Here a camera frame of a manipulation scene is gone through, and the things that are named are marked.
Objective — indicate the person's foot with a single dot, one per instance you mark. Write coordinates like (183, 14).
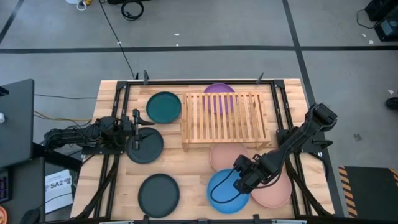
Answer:
(392, 103)

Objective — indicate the black yellow-striped floor mat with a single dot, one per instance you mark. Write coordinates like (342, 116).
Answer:
(370, 189)

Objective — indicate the white SA2 paper sheet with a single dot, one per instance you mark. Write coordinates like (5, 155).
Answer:
(59, 196)

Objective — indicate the pink plate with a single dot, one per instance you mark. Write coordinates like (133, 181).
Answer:
(273, 196)
(224, 155)

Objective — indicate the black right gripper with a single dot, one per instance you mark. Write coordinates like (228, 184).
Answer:
(253, 171)

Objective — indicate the black keypad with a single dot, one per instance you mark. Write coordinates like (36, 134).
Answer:
(4, 185)

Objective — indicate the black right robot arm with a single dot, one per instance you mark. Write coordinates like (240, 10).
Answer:
(298, 137)

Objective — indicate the dark grey plate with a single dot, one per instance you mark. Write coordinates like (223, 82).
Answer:
(158, 196)
(149, 153)

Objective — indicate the purple plate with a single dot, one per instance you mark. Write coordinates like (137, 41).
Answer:
(219, 88)

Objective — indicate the dark grey side table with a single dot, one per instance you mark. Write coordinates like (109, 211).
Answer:
(15, 124)

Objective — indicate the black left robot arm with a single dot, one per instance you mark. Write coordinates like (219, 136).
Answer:
(77, 137)

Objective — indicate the black computer mouse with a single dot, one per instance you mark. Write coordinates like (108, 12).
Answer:
(30, 216)

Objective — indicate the black aluminium rig frame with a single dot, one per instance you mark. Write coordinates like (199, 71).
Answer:
(199, 82)

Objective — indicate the wooden slatted shelf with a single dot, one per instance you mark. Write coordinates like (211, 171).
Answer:
(217, 141)

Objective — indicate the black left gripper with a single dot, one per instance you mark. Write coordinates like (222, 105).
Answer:
(136, 130)

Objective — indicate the blue plate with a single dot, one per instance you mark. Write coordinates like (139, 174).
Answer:
(227, 207)

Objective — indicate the orange round object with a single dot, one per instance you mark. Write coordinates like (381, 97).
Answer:
(2, 215)

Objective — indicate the black equipment case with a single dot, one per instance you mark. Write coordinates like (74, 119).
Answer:
(382, 9)

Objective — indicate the black box with screen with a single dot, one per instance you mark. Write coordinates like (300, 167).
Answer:
(388, 29)

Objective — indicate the teal plate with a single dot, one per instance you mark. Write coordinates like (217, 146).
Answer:
(163, 107)

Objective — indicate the small white object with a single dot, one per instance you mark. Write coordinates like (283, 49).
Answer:
(2, 117)

